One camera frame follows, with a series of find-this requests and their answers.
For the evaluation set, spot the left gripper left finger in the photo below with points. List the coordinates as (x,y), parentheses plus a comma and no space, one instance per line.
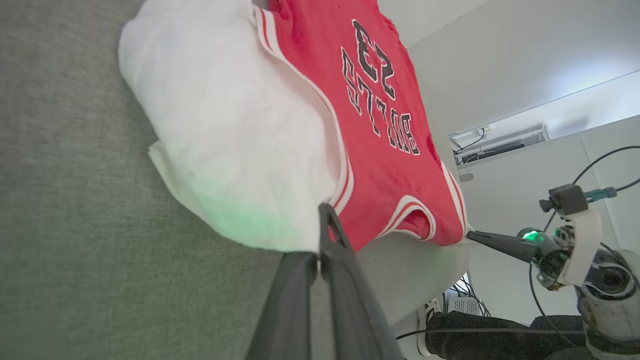
(287,310)

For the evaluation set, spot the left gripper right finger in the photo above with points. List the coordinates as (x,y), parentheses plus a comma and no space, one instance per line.
(352,310)

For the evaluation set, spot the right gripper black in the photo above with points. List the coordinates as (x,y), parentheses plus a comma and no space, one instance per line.
(552,260)

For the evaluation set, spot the red Bulls jersey shirt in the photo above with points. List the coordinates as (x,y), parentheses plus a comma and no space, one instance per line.
(370,125)

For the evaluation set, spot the white shoe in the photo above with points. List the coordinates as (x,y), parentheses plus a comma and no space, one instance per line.
(426,320)

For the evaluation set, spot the white adapter box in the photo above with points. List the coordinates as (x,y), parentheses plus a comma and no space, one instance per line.
(462,304)

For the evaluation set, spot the black trousers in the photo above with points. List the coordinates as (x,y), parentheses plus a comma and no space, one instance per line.
(490,342)

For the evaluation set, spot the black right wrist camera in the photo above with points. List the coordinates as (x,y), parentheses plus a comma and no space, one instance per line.
(567,198)

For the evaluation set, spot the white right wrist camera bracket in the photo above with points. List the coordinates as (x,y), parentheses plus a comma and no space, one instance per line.
(585,245)

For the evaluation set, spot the white wall unit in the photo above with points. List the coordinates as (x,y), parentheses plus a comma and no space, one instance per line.
(500,145)

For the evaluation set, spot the teal right camera connector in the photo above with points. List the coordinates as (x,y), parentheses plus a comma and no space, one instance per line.
(600,194)

